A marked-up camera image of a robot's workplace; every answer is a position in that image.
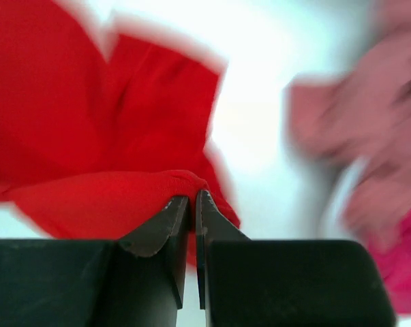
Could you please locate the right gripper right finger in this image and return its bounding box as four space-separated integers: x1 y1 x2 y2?
196 190 396 327

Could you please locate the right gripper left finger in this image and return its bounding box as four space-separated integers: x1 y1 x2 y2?
0 196 189 326

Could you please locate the magenta t shirt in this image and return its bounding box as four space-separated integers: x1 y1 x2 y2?
367 210 411 314

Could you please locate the light pink t shirt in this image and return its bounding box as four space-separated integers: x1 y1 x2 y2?
289 1 411 247

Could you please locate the red t shirt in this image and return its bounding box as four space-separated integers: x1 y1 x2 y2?
0 0 242 270

